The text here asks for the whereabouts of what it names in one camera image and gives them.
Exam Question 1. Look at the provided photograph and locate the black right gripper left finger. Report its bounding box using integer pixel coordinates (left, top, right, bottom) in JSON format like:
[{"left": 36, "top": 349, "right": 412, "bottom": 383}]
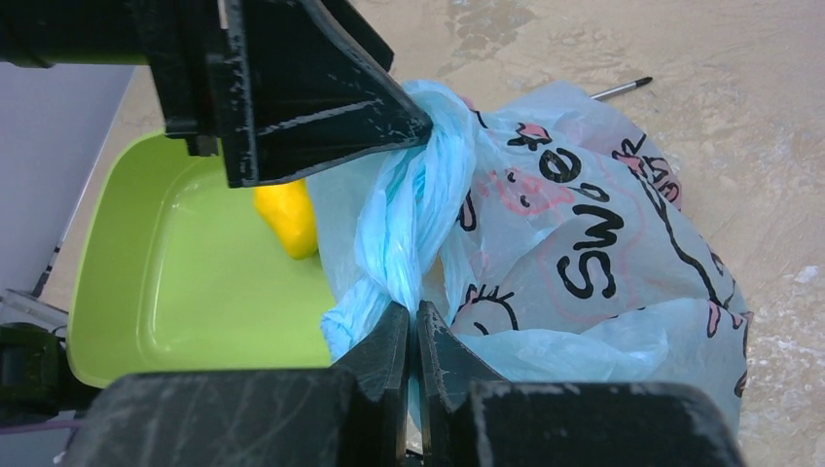
[{"left": 64, "top": 304, "right": 410, "bottom": 466}]

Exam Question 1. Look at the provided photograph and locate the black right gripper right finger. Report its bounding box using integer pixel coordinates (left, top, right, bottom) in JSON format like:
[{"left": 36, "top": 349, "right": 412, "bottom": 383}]
[{"left": 416, "top": 302, "right": 745, "bottom": 466}]

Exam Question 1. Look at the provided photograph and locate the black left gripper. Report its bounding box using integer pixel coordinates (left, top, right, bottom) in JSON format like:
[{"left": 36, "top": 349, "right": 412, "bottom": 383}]
[{"left": 1, "top": 1, "right": 433, "bottom": 188}]

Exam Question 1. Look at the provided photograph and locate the blue printed plastic bag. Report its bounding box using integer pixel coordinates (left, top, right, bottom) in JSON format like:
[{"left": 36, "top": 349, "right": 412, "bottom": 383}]
[{"left": 307, "top": 81, "right": 750, "bottom": 430}]

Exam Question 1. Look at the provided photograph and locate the yellow fake mango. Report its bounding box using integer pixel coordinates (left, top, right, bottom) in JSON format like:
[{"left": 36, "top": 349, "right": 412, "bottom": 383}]
[{"left": 253, "top": 179, "right": 318, "bottom": 260}]

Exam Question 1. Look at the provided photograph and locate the lime green plastic tray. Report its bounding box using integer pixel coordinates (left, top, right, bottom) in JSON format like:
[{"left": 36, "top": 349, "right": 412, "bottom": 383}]
[{"left": 67, "top": 133, "right": 334, "bottom": 387}]

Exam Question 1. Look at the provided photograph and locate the black yellow screwdriver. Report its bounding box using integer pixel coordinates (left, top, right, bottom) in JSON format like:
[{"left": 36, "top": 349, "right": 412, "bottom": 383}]
[{"left": 590, "top": 76, "right": 654, "bottom": 101}]

